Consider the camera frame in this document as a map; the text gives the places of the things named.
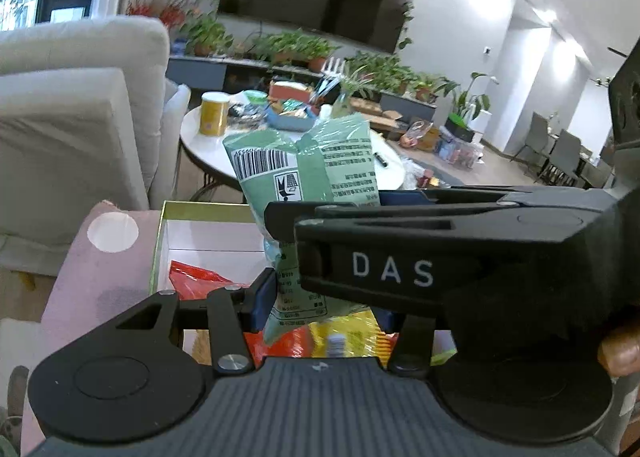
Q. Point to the orange snack box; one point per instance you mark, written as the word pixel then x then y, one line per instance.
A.
pixel 287 91

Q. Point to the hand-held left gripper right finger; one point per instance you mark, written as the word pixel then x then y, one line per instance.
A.
pixel 387 319

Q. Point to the grey dining chair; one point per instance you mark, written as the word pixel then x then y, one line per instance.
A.
pixel 565 157
pixel 535 134

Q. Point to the green snack packet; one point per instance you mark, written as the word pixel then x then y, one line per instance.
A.
pixel 310 167

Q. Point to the open cardboard box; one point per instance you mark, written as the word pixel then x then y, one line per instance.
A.
pixel 385 117

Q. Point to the white round table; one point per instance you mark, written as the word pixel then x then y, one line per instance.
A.
pixel 205 157

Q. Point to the red flower plant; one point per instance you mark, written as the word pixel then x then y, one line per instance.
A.
pixel 165 12

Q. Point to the row of potted plants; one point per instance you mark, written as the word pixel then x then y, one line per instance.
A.
pixel 295 44

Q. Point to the person's right hand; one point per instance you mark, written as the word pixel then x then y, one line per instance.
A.
pixel 622 352

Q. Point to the beige armchair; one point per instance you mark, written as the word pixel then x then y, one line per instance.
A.
pixel 75 137

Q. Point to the clear plastic storage bin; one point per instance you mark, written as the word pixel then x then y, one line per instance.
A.
pixel 457 152

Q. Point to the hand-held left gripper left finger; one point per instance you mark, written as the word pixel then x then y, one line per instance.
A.
pixel 262 302

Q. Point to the yellow canister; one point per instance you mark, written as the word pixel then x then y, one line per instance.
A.
pixel 214 114

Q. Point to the pink dotted tablecloth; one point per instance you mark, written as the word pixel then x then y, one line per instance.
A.
pixel 75 277

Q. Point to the green cardboard box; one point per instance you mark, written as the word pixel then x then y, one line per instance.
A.
pixel 210 237

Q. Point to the peace lily in white pot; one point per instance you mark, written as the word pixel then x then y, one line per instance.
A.
pixel 475 122

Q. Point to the red yellow striped snack packet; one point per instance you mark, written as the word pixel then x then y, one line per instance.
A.
pixel 360 337

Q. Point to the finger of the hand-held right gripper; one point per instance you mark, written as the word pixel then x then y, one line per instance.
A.
pixel 280 222
pixel 400 197

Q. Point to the grey television cabinet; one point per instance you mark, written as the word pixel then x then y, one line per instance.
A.
pixel 200 69

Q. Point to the black marker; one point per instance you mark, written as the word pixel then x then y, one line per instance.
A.
pixel 381 159

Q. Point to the blue bowl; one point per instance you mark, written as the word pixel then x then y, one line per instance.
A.
pixel 290 122

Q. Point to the glass vase with plant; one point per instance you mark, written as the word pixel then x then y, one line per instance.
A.
pixel 350 97

